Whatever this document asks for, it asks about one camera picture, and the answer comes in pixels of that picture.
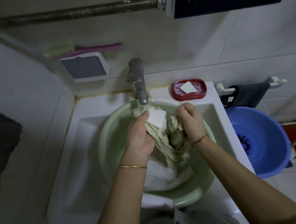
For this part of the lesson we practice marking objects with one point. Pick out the person's right hand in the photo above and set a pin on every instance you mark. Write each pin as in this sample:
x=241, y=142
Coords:
x=194, y=122

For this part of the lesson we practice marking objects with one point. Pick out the person's left hand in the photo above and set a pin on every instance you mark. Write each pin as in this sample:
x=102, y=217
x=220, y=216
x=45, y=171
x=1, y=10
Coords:
x=137, y=141

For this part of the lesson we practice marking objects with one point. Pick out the person's left fingers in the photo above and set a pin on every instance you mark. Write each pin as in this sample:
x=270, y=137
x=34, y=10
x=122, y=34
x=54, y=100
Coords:
x=142, y=120

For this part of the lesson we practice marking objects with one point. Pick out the person's right fingers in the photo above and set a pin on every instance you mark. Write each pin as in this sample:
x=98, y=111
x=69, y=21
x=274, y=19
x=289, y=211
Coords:
x=182, y=113

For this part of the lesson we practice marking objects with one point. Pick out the white soap bar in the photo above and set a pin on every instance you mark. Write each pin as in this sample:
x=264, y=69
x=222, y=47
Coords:
x=157, y=118

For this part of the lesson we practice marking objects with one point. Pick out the beige wet cloth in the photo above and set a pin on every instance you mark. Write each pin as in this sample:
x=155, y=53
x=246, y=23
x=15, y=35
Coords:
x=174, y=139

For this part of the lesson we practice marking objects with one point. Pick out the person's right forearm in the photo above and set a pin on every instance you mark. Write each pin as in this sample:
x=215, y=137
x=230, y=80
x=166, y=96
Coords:
x=241, y=179

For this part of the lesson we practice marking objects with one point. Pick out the person's left forearm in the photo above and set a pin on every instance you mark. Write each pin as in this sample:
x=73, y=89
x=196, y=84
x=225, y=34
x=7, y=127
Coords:
x=123, y=198

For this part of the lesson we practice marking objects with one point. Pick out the red soap dish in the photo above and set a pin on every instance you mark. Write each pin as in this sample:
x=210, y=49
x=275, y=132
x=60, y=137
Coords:
x=177, y=94

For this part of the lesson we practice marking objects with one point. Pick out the small white soap piece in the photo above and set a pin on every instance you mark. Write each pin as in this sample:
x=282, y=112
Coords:
x=187, y=87

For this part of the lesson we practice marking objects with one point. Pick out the metal faucet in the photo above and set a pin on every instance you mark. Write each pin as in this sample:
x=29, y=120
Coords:
x=138, y=81

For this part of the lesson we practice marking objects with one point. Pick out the light green plastic basin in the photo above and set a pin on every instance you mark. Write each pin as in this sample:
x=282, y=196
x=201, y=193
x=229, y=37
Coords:
x=109, y=143

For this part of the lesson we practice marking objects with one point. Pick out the gold bangle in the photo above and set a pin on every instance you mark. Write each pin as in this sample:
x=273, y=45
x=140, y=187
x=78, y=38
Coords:
x=131, y=166

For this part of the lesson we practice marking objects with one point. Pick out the white cloth in water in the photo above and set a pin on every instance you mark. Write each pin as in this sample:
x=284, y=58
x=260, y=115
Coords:
x=157, y=178

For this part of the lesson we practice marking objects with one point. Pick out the dark cloth on rack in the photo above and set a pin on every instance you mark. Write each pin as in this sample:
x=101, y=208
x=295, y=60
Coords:
x=250, y=94

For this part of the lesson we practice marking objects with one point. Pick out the white box with grey grille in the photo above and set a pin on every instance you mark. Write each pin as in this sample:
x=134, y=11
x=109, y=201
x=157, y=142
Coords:
x=84, y=67

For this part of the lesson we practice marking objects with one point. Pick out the blue plastic basin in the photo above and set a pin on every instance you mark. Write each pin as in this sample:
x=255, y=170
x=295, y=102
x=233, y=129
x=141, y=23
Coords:
x=261, y=138

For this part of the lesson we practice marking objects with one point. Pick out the white ceramic sink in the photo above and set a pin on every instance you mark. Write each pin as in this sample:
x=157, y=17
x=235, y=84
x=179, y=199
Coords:
x=73, y=171

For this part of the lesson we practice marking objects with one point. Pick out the white towel rack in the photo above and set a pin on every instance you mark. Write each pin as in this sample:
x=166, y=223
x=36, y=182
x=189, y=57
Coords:
x=277, y=80

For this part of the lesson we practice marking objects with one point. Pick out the person's grey shirt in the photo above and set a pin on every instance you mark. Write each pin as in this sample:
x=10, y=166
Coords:
x=201, y=218

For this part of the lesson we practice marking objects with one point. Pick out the rusty metal pipe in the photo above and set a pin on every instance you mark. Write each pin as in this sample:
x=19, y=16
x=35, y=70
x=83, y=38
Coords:
x=75, y=12

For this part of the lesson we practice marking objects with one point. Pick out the dark hanging towel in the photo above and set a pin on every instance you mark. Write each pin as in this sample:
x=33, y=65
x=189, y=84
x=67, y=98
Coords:
x=2, y=151

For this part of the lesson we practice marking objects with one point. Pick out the white slanted pipe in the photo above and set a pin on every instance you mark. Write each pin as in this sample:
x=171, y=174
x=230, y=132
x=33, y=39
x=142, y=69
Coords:
x=11, y=42

